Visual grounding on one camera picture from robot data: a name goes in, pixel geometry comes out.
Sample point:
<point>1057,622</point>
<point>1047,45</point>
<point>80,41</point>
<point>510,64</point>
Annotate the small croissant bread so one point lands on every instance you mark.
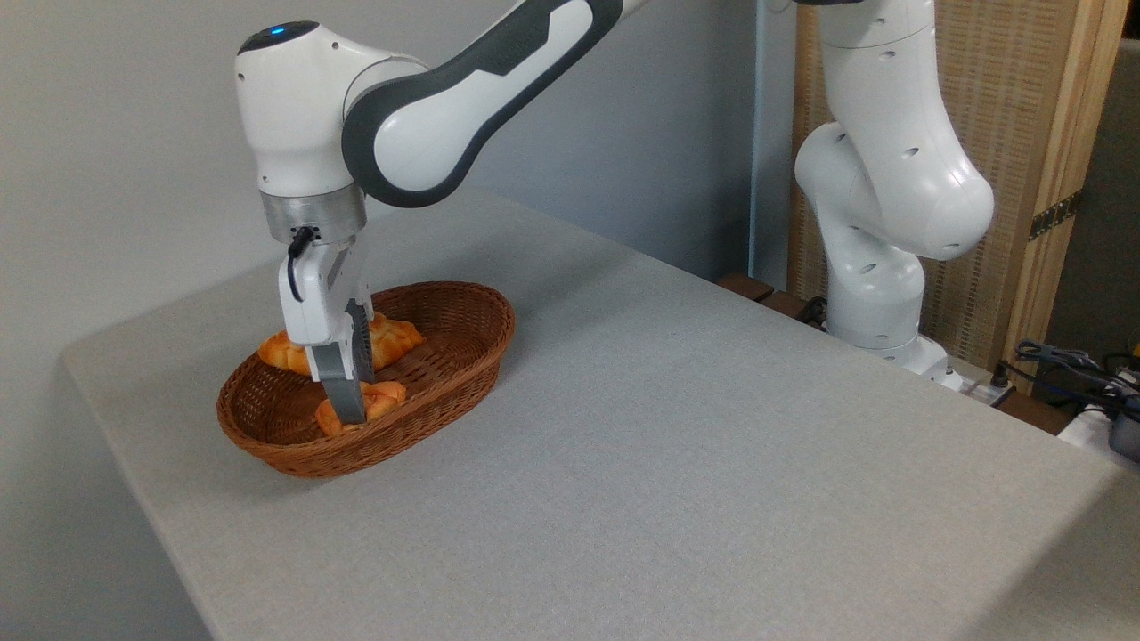
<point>383,399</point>

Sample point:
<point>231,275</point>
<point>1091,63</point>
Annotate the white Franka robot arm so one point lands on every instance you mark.
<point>891,178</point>

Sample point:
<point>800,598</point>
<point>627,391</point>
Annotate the grey device box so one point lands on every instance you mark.
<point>1127,438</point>

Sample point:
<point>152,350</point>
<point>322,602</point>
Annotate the dark wooden block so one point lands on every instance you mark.
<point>785,305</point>
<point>746,287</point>

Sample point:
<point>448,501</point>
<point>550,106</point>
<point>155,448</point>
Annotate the blue grey partition panel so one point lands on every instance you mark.
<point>677,178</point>

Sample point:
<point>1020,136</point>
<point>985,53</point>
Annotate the metal screen hinge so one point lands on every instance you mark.
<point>1055,215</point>

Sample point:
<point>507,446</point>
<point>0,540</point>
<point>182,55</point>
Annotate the brown wicker basket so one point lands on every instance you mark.
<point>445,356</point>

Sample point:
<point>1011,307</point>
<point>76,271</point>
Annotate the wooden woven folding screen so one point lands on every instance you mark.
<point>1015,98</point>

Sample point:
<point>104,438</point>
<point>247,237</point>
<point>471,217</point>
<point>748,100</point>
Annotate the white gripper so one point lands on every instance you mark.
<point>312,298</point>

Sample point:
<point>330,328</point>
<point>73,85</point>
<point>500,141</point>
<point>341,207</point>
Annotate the long braided bread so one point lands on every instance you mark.
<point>396,338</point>

